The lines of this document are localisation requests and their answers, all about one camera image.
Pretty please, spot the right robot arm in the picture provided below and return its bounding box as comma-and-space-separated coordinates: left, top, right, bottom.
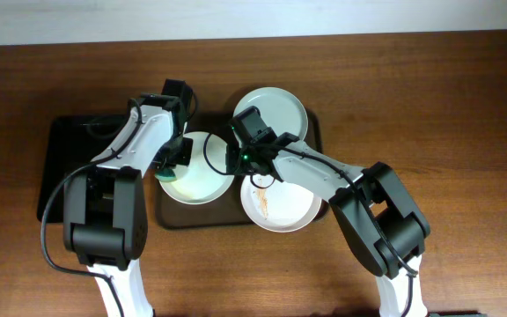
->
226, 133, 430, 316

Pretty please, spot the pale blue plate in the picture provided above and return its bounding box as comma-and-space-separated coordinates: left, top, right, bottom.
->
233, 87, 308, 141

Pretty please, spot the green sponge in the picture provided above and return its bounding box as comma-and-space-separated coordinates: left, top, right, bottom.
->
154, 167, 177, 182

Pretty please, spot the white plate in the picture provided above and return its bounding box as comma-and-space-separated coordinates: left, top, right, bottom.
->
240, 174, 323, 232
159, 131, 234, 205

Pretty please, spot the brown serving tray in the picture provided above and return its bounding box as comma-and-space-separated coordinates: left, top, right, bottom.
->
155, 110, 328, 230

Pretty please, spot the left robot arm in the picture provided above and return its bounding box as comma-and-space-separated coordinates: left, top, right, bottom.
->
58, 92, 198, 316

